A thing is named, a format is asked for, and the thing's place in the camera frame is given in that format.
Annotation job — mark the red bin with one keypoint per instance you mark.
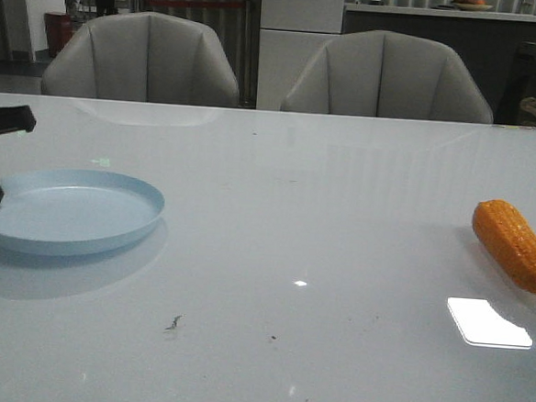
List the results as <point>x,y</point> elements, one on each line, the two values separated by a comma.
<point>59,30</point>

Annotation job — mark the light blue plate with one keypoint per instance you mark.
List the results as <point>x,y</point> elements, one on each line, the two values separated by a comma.
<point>76,212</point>

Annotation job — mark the fruit bowl on counter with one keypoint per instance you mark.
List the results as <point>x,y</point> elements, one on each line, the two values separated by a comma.
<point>471,5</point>

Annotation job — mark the grey upholstered chair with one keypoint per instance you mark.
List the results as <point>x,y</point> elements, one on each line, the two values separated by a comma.
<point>144,57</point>
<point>390,75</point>

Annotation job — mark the right grey upholstered chair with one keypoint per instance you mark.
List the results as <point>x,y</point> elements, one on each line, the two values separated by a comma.
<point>390,75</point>

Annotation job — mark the orange corn cob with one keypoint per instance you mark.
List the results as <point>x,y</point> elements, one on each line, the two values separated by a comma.
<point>509,239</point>

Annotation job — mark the dark grey counter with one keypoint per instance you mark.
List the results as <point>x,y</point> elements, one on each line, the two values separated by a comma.
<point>499,49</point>

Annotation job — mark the white drawer cabinet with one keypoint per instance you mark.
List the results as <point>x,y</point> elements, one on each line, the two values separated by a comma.
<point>290,31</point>

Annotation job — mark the left grey upholstered chair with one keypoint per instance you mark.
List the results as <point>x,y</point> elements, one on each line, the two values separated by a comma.
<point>144,57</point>

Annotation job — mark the red barrier belt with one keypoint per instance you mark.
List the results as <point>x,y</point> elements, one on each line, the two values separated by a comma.
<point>198,4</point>

